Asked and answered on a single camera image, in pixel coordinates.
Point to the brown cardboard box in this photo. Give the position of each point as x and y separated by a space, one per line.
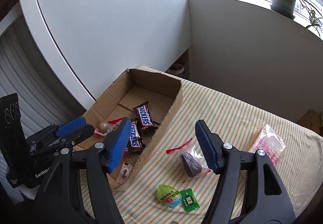
133 118

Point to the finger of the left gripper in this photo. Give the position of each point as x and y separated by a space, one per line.
70 127
74 138

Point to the green jelly cup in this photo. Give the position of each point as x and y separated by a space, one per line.
169 195

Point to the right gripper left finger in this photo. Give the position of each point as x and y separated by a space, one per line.
59 199

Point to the Snickers bar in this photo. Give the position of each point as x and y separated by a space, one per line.
135 143
144 117

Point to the white cabinet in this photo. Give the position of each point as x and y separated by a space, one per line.
88 43

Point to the bagged sliced bread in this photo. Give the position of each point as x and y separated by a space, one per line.
269 141

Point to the green square candy packet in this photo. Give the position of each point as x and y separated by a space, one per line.
189 200

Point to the pink small snack packet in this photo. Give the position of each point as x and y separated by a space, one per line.
124 173

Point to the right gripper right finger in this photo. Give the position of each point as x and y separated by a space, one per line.
265 199

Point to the striped yellow tablecloth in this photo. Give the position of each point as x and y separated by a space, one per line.
300 166

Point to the dark cake red-sealed bag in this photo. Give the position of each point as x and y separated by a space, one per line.
114 124
192 162

